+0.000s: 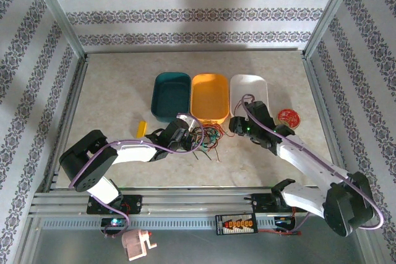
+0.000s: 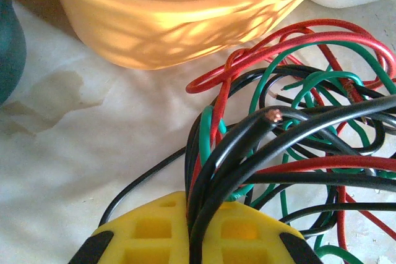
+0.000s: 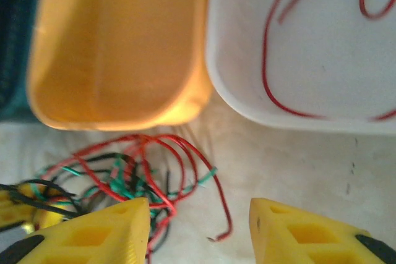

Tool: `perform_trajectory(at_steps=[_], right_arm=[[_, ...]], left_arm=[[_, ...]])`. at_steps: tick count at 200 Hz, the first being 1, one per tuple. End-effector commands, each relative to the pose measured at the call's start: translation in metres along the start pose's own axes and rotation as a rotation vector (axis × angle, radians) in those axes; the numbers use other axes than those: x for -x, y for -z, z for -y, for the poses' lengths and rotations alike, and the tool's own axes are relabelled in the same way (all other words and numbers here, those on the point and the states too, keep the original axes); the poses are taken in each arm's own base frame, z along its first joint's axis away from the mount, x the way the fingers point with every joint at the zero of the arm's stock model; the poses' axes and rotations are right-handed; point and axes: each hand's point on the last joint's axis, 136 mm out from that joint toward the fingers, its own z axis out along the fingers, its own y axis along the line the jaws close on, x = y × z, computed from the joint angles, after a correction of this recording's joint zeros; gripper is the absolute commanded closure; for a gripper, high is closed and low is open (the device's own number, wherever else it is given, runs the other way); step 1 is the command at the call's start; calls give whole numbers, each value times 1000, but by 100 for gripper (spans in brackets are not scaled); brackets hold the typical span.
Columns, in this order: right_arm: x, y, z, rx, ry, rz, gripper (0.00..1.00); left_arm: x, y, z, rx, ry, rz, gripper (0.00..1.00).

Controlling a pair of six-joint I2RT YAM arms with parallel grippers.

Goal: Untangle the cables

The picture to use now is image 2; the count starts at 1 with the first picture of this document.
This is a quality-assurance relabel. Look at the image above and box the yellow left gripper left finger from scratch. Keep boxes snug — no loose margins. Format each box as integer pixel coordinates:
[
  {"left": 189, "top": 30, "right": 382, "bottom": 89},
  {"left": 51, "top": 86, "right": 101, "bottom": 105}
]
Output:
[{"left": 66, "top": 191, "right": 190, "bottom": 264}]

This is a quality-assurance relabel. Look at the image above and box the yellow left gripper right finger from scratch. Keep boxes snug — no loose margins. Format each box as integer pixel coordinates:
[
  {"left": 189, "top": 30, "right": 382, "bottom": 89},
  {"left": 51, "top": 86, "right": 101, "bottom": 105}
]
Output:
[{"left": 213, "top": 202, "right": 324, "bottom": 264}]

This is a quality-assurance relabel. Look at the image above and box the thin black cable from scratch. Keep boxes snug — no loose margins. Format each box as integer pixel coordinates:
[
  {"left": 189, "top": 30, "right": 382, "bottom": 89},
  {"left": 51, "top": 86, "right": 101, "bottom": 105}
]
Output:
[{"left": 98, "top": 146, "right": 187, "bottom": 228}]

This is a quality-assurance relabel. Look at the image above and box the thick black cable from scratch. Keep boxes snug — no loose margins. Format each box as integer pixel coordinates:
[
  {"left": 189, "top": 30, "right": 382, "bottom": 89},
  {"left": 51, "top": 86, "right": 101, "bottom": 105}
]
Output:
[{"left": 187, "top": 93, "right": 396, "bottom": 264}]

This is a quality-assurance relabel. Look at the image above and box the green cable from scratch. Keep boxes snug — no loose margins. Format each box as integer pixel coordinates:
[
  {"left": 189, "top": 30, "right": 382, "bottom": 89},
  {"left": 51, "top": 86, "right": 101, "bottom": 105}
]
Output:
[
  {"left": 314, "top": 244, "right": 366, "bottom": 264},
  {"left": 197, "top": 41, "right": 387, "bottom": 209}
]

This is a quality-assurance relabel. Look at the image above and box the red cable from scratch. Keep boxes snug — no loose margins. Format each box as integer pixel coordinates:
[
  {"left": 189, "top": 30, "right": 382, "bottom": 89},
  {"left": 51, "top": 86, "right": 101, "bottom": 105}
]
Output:
[
  {"left": 185, "top": 19, "right": 396, "bottom": 184},
  {"left": 256, "top": 155, "right": 396, "bottom": 250}
]

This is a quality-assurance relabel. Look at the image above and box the orange plastic bin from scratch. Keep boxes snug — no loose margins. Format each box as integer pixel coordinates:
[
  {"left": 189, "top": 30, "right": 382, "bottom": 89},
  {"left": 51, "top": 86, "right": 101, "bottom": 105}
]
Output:
[{"left": 36, "top": 0, "right": 353, "bottom": 70}]

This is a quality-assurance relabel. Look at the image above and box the teal plastic bin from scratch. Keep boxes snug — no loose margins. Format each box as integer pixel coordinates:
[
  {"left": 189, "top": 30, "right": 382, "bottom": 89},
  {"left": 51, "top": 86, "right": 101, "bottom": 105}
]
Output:
[{"left": 0, "top": 0, "right": 27, "bottom": 109}]

